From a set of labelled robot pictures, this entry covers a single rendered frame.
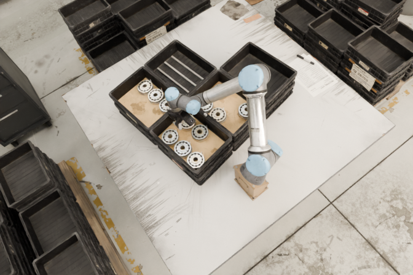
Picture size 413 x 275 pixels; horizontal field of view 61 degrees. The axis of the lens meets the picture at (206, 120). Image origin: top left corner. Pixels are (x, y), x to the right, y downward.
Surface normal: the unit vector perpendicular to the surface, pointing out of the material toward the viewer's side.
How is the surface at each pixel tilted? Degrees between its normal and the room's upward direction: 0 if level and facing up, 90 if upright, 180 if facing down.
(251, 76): 39
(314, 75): 0
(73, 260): 0
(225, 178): 0
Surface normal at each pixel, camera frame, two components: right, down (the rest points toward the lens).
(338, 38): -0.10, -0.49
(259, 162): -0.41, 0.34
